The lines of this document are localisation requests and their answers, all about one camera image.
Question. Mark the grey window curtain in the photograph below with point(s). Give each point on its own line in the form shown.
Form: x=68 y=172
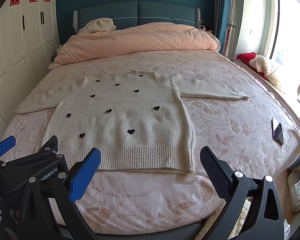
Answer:
x=225 y=25

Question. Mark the peach folded duvet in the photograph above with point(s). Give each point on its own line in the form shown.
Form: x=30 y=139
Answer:
x=160 y=36

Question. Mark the black smartphone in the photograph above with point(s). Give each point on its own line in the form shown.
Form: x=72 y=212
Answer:
x=277 y=131

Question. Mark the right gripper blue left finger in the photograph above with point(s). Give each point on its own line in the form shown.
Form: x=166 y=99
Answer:
x=71 y=188

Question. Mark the white wardrobe with red decals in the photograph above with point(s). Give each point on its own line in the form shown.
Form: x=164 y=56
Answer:
x=28 y=41

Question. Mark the teal upholstered headboard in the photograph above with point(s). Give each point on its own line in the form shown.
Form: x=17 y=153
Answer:
x=132 y=13

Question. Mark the cream knotted blanket on sill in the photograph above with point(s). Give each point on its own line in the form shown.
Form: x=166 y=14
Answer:
x=270 y=70

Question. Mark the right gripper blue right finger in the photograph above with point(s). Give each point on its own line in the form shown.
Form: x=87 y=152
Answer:
x=264 y=219

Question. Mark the cream sweater with black hearts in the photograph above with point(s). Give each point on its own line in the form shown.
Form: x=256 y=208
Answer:
x=137 y=120

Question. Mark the pink butterfly pattern bedspread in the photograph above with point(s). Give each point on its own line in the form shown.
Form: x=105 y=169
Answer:
x=237 y=131

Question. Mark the red cushion on sill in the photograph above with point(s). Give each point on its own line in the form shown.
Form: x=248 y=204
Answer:
x=245 y=58

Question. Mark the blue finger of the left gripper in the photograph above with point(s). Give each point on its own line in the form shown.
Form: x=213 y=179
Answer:
x=7 y=145

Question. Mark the white floral storage box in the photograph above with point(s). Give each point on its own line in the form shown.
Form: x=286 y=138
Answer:
x=293 y=183

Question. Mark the cream knit garment on pillow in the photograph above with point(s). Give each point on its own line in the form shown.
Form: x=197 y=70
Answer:
x=98 y=25

